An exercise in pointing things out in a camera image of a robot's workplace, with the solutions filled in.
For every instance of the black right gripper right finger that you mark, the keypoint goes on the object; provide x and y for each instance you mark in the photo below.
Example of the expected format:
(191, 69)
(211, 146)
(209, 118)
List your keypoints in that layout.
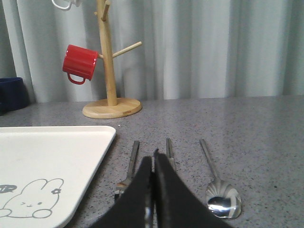
(176, 206)

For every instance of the cream rabbit serving tray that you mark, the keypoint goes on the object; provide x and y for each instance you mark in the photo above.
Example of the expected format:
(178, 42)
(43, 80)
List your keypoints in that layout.
(45, 172)

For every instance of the silver metal spoon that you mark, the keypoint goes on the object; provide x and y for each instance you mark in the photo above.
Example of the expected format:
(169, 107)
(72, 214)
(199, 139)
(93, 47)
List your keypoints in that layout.
(222, 199)

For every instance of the dark blue mug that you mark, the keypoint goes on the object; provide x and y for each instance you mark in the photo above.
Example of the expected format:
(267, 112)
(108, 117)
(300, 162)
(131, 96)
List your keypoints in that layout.
(13, 94)

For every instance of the white mug on stand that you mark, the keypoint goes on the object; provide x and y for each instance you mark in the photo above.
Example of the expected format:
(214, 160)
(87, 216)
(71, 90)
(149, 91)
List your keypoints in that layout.
(66, 5)

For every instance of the red ribbed mug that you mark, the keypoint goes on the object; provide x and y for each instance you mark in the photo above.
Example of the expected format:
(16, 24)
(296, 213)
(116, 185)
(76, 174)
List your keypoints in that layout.
(79, 64)

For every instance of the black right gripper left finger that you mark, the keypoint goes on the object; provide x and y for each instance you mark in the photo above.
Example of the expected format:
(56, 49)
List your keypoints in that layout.
(134, 208)

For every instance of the wooden mug tree stand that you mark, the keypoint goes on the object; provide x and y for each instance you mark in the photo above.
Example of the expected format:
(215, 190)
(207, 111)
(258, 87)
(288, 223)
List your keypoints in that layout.
(112, 106)

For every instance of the silver metal fork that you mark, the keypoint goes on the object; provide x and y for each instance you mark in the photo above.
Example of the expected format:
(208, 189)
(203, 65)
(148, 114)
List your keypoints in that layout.
(123, 185)

